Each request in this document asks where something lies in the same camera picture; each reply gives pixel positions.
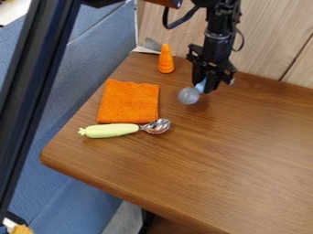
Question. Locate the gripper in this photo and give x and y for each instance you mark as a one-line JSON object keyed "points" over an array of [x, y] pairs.
{"points": [[212, 58]]}

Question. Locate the orange toy carrot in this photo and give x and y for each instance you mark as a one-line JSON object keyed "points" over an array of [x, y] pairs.
{"points": [[166, 59]]}

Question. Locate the orange cloth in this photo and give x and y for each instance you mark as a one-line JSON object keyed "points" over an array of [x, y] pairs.
{"points": [[128, 101]]}

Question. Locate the black metal frame post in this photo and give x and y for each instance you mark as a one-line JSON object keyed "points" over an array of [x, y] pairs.
{"points": [[30, 91]]}

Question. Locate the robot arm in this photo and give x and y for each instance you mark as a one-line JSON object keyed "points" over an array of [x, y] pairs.
{"points": [[218, 21]]}

